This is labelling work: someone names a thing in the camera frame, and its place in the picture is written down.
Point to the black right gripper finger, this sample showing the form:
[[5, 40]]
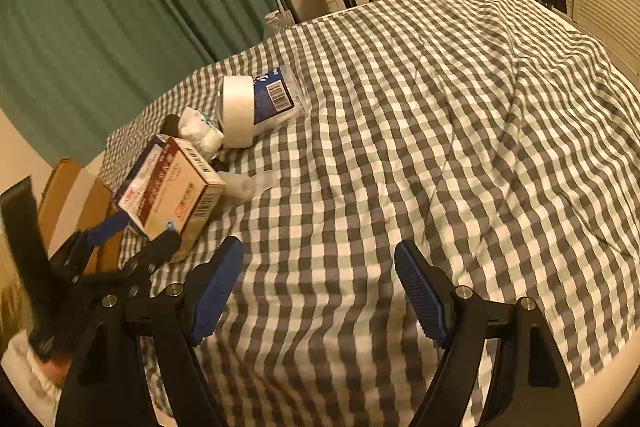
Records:
[[153, 255]]

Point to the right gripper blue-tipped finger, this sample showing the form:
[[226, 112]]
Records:
[[76, 251]]

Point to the red tan medicine box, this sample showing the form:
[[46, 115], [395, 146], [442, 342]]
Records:
[[180, 196]]

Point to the white tape roll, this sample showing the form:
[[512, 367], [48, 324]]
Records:
[[251, 106]]

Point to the blue white packet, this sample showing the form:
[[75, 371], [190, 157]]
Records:
[[128, 197]]

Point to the brown cardboard box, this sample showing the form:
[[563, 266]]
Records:
[[73, 200]]

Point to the white small figurine toy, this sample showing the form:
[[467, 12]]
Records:
[[197, 128]]

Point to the green curtain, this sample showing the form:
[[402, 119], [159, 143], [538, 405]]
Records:
[[74, 71]]

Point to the grey white checkered cloth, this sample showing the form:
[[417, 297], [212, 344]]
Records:
[[498, 138]]

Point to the clear water jug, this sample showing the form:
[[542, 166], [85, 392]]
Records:
[[278, 20]]

